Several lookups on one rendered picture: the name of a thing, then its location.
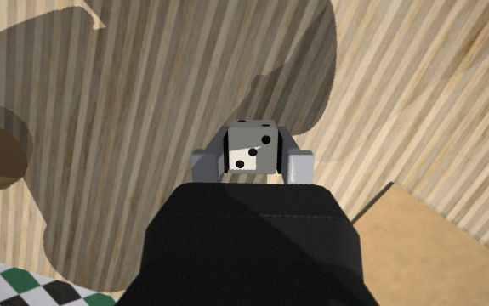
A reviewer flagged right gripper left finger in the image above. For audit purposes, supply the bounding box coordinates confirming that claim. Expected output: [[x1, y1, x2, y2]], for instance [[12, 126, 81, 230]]
[[190, 126, 230, 184]]

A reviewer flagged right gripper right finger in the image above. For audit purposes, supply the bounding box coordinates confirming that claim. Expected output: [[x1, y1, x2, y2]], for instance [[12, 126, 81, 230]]
[[276, 126, 316, 185]]

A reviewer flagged white die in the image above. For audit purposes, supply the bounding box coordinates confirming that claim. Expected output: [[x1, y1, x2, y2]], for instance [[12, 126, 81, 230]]
[[226, 119, 279, 175]]

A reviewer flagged tan mat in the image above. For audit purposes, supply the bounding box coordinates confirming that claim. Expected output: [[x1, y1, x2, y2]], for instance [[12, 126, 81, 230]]
[[351, 182, 489, 306]]

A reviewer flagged wooden table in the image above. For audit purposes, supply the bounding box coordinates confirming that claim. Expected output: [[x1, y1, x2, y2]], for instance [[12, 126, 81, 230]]
[[0, 0, 489, 306]]

